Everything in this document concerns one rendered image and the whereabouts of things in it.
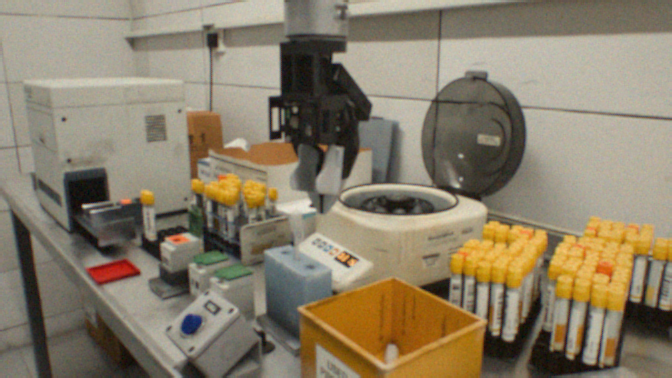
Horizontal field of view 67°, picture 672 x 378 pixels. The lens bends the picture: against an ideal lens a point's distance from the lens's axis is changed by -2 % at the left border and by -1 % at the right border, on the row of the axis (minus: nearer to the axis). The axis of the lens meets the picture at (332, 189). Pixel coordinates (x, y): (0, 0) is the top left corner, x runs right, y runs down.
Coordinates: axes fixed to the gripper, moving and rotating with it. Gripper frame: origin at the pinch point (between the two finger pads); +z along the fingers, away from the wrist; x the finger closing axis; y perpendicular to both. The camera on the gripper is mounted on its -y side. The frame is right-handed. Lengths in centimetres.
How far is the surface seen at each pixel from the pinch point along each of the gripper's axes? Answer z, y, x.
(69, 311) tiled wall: 90, -74, -179
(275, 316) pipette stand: 14.8, 5.2, -4.6
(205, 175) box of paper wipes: 12, -53, -70
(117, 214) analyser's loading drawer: 10, -7, -50
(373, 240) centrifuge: 7.1, -8.7, 2.9
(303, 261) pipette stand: 6.5, 4.8, -0.5
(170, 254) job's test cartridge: 9.9, 4.5, -24.0
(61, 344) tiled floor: 100, -64, -172
